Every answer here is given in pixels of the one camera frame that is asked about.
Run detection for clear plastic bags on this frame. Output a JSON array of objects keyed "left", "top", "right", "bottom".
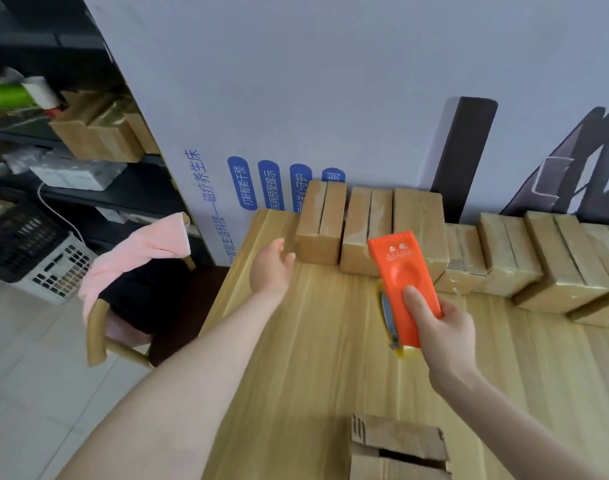
[{"left": 0, "top": 144, "right": 47, "bottom": 176}]

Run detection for green roll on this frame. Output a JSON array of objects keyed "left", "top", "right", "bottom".
[{"left": 0, "top": 82, "right": 36, "bottom": 111}]

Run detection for person's right hand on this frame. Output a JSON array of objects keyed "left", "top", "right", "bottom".
[{"left": 402, "top": 285, "right": 478, "bottom": 393}]

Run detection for person's left hand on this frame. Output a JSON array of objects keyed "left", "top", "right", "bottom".
[{"left": 249, "top": 238, "right": 296, "bottom": 301}]

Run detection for black plastic basket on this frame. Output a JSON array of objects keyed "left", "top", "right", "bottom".
[{"left": 0, "top": 201, "right": 69, "bottom": 284}]

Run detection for person's left forearm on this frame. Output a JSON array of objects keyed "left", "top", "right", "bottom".
[{"left": 57, "top": 290, "right": 285, "bottom": 480}]

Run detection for open brown cardboard box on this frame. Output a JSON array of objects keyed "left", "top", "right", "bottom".
[{"left": 349, "top": 413, "right": 453, "bottom": 480}]

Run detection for white flat box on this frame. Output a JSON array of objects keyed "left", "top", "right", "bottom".
[{"left": 29, "top": 149, "right": 128, "bottom": 192}]

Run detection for brown cardboard boxes on shelf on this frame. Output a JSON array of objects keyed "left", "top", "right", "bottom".
[{"left": 48, "top": 91, "right": 161, "bottom": 164}]

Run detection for row of taped cardboard boxes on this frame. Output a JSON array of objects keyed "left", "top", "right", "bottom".
[{"left": 295, "top": 180, "right": 609, "bottom": 330}]

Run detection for white paper roll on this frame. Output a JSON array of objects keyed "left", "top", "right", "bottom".
[{"left": 21, "top": 76, "right": 61, "bottom": 111}]

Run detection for black metal shelf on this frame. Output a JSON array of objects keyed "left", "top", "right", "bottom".
[{"left": 0, "top": 0, "right": 197, "bottom": 268}]

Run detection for large white printed carton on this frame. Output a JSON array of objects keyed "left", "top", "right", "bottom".
[{"left": 81, "top": 0, "right": 609, "bottom": 268}]

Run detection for pink cloth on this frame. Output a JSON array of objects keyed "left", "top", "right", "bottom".
[{"left": 77, "top": 213, "right": 191, "bottom": 321}]

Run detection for black garment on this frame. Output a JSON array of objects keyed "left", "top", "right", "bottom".
[{"left": 99, "top": 257, "right": 195, "bottom": 336}]

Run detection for white cable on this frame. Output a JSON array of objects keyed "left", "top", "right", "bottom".
[{"left": 36, "top": 182, "right": 86, "bottom": 244}]

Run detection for orange tape dispenser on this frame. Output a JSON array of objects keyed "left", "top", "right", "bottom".
[{"left": 367, "top": 231, "right": 444, "bottom": 358}]

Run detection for person's right forearm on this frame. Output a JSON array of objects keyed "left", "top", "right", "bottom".
[{"left": 428, "top": 367, "right": 608, "bottom": 480}]

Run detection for wooden chair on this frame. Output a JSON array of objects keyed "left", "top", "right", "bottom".
[{"left": 86, "top": 212, "right": 231, "bottom": 370}]

